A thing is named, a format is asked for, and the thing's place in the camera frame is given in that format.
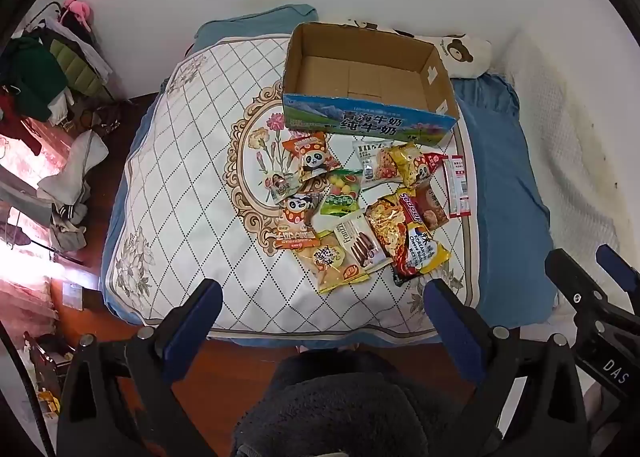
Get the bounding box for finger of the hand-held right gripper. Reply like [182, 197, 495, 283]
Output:
[545, 248, 617, 338]
[596, 243, 640, 323]

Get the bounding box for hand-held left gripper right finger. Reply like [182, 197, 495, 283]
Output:
[424, 278, 592, 457]

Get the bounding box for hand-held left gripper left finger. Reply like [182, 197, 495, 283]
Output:
[56, 278, 236, 457]

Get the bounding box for brown pastry snack packet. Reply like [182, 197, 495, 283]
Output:
[410, 184, 449, 231]

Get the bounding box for printed cardboard box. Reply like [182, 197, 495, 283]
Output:
[281, 21, 460, 145]

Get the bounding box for large instant noodle packet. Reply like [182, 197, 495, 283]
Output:
[364, 187, 452, 287]

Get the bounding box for white chocolate stick packet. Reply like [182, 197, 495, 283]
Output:
[332, 212, 394, 271]

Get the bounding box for blue bed sheet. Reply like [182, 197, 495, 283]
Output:
[99, 4, 560, 339]

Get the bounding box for person's dark fleece trousers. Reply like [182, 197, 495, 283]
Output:
[231, 349, 501, 457]

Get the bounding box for red white strip packet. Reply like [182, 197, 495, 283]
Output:
[442, 154, 474, 219]

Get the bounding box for orange flat snack packet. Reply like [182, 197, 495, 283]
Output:
[269, 224, 320, 252]

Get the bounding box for beige snack packet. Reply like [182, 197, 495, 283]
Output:
[299, 232, 371, 294]

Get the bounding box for white diamond pattern quilt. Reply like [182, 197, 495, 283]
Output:
[101, 32, 484, 339]

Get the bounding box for grey striped garment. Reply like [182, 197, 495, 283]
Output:
[49, 202, 90, 254]

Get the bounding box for panda print snack packet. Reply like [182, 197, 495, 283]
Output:
[281, 132, 342, 181]
[277, 192, 322, 229]

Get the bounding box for red triangular snack packet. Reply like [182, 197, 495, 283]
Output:
[415, 152, 449, 183]

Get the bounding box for small photo print packet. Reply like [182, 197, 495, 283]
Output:
[259, 168, 301, 204]

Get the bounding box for yellow crinkled snack packet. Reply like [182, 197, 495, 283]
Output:
[377, 142, 432, 189]

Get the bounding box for green candy packet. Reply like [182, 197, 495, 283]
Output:
[320, 168, 364, 216]

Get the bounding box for white bread packet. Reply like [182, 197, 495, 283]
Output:
[351, 140, 397, 184]

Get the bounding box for white hanging garment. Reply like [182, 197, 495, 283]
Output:
[36, 130, 110, 204]

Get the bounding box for bear print pillow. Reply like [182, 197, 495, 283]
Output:
[344, 18, 494, 81]

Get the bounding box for green quilted jacket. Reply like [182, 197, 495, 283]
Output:
[49, 32, 115, 99]

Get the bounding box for dark green garment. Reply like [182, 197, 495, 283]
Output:
[0, 36, 69, 124]

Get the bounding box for blue pillow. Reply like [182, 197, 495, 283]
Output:
[191, 4, 319, 54]

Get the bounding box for pink plush toy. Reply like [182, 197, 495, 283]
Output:
[61, 0, 94, 32]

